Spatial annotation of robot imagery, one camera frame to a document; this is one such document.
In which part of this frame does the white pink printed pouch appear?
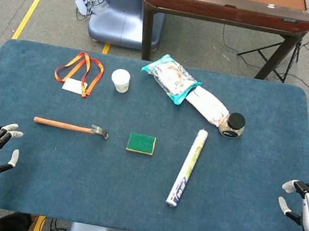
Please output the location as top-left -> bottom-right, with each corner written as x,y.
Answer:
181,85 -> 233,130

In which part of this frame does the blue table cloth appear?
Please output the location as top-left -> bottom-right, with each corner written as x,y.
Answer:
0,33 -> 309,231

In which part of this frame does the white badge card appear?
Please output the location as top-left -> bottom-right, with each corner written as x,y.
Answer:
61,77 -> 88,97

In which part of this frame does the black lid glass jar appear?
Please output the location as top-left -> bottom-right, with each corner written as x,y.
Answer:
217,110 -> 248,141

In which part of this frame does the wooden handle claw hammer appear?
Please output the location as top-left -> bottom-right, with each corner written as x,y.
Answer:
32,114 -> 111,141

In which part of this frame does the brown mahjong table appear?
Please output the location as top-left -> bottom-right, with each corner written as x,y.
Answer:
131,0 -> 309,89

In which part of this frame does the orange lanyard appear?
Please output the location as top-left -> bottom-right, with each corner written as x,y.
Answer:
51,48 -> 107,101

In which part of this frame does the white printed wrap roll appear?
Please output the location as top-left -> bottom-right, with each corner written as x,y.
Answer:
164,124 -> 209,212

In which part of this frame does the white power strip with plugs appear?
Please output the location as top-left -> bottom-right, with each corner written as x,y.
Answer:
72,0 -> 106,19

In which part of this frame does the green yellow scrubbing sponge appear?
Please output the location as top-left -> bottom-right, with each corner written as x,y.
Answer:
125,131 -> 158,157

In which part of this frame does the teal clear snack bag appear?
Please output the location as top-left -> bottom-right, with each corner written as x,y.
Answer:
136,50 -> 206,109

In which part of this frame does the black tripod stand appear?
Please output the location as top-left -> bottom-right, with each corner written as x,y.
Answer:
233,0 -> 309,88

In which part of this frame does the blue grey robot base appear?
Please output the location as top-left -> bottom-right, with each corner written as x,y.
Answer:
85,0 -> 168,54

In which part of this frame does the white paper cup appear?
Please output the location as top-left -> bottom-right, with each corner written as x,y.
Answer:
109,67 -> 132,95

